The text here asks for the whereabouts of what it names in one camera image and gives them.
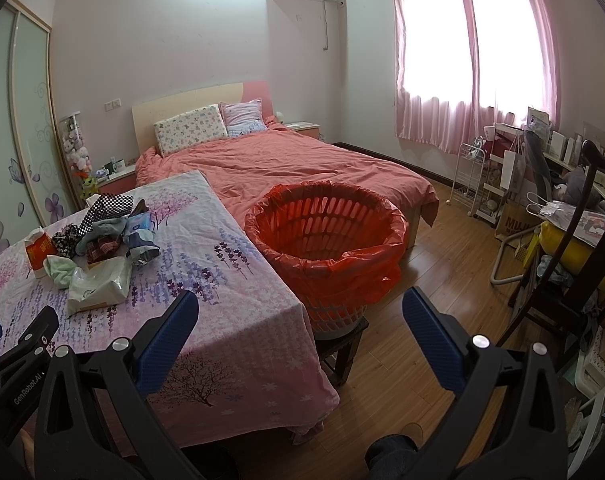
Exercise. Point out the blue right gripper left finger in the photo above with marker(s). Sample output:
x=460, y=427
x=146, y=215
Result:
x=160, y=340

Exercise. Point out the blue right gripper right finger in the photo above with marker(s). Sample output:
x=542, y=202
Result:
x=440, y=337

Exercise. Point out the white plastic mailer bag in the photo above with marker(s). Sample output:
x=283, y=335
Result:
x=105, y=284

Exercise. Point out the red white paper box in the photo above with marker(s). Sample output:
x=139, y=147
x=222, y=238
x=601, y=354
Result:
x=38, y=246

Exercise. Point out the black white patterned cloth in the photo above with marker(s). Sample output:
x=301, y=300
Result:
x=104, y=207

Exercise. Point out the grey green sock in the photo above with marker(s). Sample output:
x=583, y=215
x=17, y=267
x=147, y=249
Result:
x=104, y=228

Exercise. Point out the blue tissue pack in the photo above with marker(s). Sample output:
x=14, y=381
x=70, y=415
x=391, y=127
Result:
x=139, y=238

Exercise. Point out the red checked scrunchie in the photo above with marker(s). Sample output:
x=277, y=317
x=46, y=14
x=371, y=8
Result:
x=101, y=248

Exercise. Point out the crumpled white tissue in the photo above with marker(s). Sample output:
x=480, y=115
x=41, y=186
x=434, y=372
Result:
x=60, y=270

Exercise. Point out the dark wooden stool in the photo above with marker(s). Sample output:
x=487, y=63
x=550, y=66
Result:
x=337, y=355

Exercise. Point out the brown hair clip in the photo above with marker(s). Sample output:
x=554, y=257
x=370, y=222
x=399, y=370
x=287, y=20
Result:
x=139, y=208

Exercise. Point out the sliding glass wardrobe doors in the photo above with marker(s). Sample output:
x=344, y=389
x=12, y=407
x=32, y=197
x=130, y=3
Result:
x=35, y=187

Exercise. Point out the red lined laundry basket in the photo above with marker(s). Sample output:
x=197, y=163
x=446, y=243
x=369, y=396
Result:
x=336, y=246

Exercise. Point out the cardboard box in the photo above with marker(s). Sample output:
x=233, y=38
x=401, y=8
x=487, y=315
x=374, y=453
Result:
x=514, y=219

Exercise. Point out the white rolling cart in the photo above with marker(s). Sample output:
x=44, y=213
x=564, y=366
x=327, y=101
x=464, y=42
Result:
x=491, y=194

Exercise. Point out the pink left nightstand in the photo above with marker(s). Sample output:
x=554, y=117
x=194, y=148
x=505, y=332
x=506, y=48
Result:
x=120, y=181

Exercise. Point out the salmon pink bed duvet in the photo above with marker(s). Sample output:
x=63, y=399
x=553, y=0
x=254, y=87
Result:
x=241, y=170

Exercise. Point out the plush toy shelf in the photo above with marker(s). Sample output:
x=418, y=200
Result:
x=77, y=158

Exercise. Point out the cluttered desk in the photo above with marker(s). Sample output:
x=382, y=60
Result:
x=540, y=163

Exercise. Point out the floral white pillow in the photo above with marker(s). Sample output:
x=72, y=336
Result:
x=182, y=131

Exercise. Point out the beige pink headboard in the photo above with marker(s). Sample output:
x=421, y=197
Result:
x=145, y=115

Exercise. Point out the striped pink pillow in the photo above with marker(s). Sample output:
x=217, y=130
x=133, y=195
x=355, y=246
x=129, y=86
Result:
x=243, y=117

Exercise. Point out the right nightstand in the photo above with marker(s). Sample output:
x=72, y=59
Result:
x=306, y=129

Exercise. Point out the pink window curtains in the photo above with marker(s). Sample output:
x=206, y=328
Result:
x=461, y=65

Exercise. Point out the white wire rack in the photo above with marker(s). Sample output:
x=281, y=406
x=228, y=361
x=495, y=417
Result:
x=467, y=181

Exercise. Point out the black chair frame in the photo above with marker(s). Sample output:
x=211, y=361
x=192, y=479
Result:
x=570, y=295

